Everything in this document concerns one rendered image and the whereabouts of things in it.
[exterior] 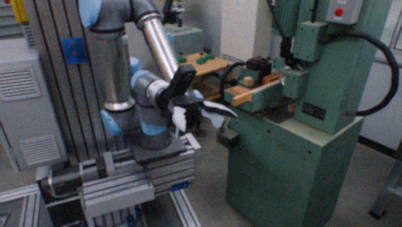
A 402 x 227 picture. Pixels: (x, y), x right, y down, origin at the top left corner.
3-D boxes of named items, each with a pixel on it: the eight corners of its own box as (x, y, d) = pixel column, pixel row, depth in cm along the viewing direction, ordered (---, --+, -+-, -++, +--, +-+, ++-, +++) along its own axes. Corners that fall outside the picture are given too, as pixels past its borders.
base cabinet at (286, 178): (263, 173, 230) (275, 95, 195) (332, 218, 192) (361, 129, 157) (224, 200, 205) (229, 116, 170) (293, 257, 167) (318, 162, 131)
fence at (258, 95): (314, 74, 177) (316, 66, 175) (316, 75, 176) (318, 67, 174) (250, 102, 144) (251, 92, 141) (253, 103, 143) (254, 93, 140)
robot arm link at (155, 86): (171, 78, 79) (144, 81, 75) (179, 83, 76) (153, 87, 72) (169, 103, 83) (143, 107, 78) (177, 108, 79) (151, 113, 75)
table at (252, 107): (275, 71, 200) (276, 62, 197) (314, 83, 180) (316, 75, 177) (212, 94, 166) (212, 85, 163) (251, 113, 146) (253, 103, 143)
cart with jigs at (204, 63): (202, 90, 374) (202, 42, 342) (232, 105, 335) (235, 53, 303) (160, 104, 338) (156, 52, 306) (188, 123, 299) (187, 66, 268)
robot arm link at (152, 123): (179, 128, 91) (178, 98, 86) (148, 140, 86) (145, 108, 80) (166, 118, 97) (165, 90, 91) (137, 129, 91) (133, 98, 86)
